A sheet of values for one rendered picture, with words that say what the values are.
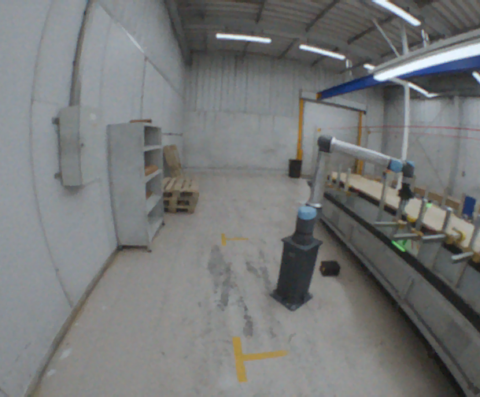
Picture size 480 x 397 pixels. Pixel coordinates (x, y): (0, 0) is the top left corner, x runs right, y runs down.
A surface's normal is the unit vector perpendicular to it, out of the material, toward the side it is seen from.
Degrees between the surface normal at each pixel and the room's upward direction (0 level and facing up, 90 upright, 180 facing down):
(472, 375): 90
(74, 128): 90
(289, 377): 0
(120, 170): 90
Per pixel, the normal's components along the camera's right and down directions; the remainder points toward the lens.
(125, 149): 0.12, 0.28
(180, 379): 0.04, -0.96
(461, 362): -1.00, -0.05
